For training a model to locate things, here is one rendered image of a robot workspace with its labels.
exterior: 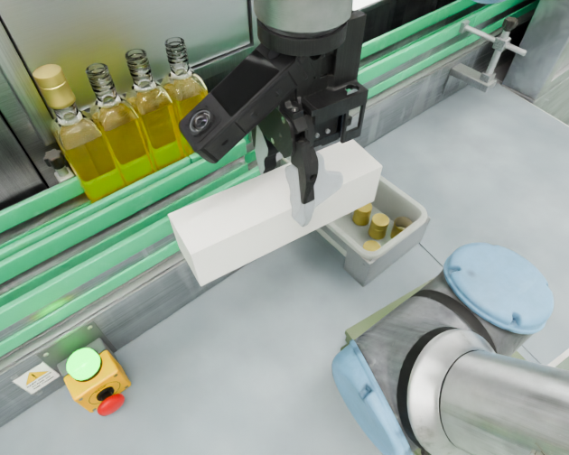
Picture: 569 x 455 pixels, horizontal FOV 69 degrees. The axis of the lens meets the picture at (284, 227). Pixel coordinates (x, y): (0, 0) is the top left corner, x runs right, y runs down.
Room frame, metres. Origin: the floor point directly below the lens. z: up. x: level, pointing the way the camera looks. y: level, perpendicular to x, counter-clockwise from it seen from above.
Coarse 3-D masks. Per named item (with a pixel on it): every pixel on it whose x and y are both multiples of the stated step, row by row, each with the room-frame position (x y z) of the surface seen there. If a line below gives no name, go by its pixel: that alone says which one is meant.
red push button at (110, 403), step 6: (102, 396) 0.19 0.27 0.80; (108, 396) 0.19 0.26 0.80; (114, 396) 0.18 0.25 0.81; (120, 396) 0.19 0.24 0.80; (102, 402) 0.18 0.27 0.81; (108, 402) 0.17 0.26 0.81; (114, 402) 0.18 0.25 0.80; (120, 402) 0.18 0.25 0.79; (102, 408) 0.17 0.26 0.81; (108, 408) 0.17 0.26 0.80; (114, 408) 0.17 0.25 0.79; (102, 414) 0.16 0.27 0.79; (108, 414) 0.17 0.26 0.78
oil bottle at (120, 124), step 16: (96, 112) 0.49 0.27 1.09; (112, 112) 0.49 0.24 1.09; (128, 112) 0.50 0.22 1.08; (112, 128) 0.47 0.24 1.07; (128, 128) 0.49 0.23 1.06; (112, 144) 0.47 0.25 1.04; (128, 144) 0.48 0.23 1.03; (144, 144) 0.50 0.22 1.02; (128, 160) 0.48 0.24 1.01; (144, 160) 0.49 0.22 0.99; (128, 176) 0.47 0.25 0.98; (144, 176) 0.49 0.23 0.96
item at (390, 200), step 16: (384, 192) 0.58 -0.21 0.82; (400, 192) 0.56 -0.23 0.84; (384, 208) 0.57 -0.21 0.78; (400, 208) 0.55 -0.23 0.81; (416, 208) 0.53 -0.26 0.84; (336, 224) 0.54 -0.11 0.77; (352, 224) 0.54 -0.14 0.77; (368, 224) 0.54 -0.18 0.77; (416, 224) 0.48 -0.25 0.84; (352, 240) 0.45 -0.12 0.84; (384, 240) 0.50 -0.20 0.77; (400, 240) 0.45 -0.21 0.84; (368, 256) 0.41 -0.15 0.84
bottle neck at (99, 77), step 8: (96, 64) 0.52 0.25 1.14; (104, 64) 0.52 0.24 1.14; (88, 72) 0.50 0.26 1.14; (96, 72) 0.50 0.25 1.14; (104, 72) 0.50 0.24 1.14; (96, 80) 0.49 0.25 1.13; (104, 80) 0.50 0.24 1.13; (112, 80) 0.51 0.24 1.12; (96, 88) 0.49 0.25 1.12; (104, 88) 0.49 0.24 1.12; (112, 88) 0.50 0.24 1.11; (96, 96) 0.50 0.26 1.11; (104, 96) 0.49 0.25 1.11; (112, 96) 0.50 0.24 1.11; (104, 104) 0.49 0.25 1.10; (112, 104) 0.49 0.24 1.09
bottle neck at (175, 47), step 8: (168, 40) 0.58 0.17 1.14; (176, 40) 0.59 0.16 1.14; (168, 48) 0.56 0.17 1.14; (176, 48) 0.56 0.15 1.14; (184, 48) 0.57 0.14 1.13; (168, 56) 0.57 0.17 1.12; (176, 56) 0.56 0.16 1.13; (184, 56) 0.57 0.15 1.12; (176, 64) 0.56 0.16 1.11; (184, 64) 0.57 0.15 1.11; (176, 72) 0.56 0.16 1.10; (184, 72) 0.57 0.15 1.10
